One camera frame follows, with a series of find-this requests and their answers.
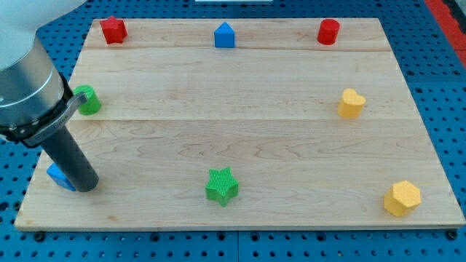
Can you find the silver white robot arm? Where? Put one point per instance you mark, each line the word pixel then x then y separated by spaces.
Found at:
pixel 36 100

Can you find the blue triangle block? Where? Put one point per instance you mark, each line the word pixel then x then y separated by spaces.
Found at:
pixel 224 36

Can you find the wooden board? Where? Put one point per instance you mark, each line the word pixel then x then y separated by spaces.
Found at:
pixel 174 106

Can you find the green star block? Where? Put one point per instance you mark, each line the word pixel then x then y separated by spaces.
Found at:
pixel 222 186

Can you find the yellow heart block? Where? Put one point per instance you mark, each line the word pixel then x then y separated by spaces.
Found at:
pixel 351 104

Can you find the red cylinder block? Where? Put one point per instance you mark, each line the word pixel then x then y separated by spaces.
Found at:
pixel 328 31

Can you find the green cylinder block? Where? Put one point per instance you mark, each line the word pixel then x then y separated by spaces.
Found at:
pixel 93 105

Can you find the red star block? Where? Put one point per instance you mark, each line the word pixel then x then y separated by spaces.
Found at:
pixel 114 30

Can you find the dark grey cylindrical pointer tool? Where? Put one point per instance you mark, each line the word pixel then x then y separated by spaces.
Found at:
pixel 67 155

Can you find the yellow hexagon block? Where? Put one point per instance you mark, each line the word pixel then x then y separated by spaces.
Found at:
pixel 402 198

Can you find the blue cube block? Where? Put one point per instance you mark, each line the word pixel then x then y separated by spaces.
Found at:
pixel 55 173

